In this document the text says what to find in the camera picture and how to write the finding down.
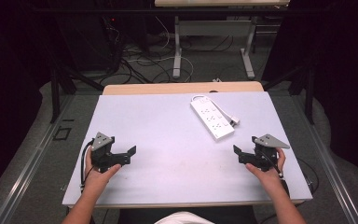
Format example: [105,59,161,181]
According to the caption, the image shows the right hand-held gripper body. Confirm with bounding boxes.
[238,133,291,173]

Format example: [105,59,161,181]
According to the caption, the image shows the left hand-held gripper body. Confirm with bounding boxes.
[89,132,131,174]

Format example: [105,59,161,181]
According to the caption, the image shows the person's left hand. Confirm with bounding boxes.
[84,145,122,189]

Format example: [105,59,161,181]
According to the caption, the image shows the person's right hand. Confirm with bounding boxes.
[244,147,287,189]

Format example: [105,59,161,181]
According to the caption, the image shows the white power strip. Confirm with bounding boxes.
[189,98,236,142]

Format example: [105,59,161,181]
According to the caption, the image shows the pale table mat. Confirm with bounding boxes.
[62,91,313,208]

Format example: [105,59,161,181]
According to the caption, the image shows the person's dark pants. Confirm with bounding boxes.
[117,204,259,224]

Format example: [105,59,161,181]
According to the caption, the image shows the black metal stand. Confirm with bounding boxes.
[45,59,105,124]
[261,63,317,126]

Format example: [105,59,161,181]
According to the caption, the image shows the person's white shirt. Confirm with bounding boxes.
[154,211,216,224]

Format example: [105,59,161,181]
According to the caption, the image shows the black computer tower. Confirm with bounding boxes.
[54,13,124,73]

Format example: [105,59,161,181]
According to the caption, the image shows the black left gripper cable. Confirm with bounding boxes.
[79,139,95,191]

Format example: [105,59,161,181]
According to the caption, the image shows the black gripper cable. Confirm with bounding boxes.
[260,150,321,196]
[79,139,95,191]

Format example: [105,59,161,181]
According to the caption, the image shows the white power strip cable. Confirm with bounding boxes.
[190,94,235,123]

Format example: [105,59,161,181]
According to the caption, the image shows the black floor socket frame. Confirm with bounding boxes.
[52,126,73,142]

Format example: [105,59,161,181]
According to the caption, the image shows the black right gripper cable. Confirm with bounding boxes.
[260,150,321,196]

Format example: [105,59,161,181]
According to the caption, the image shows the aluminium floor rail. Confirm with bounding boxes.
[290,92,358,224]
[0,93,76,224]

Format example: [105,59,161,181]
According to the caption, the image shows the tangle of floor cables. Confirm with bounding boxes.
[99,15,234,86]

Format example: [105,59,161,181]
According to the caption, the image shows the grey metal frame desk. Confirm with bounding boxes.
[154,0,291,80]

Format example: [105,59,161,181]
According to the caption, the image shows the black horizontal frame bar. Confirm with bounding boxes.
[32,7,325,15]

